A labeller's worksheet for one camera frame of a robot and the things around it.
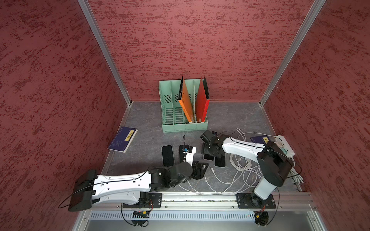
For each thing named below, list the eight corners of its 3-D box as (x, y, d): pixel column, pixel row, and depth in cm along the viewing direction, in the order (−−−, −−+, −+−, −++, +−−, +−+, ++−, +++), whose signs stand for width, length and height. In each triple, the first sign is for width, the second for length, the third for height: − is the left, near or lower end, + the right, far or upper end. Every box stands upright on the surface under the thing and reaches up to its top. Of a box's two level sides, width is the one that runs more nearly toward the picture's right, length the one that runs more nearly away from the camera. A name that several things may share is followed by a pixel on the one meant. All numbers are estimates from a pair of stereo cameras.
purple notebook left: (108, 149, 95) (107, 148, 93) (122, 127, 106) (121, 125, 105) (126, 153, 93) (125, 151, 92) (138, 130, 105) (137, 128, 103)
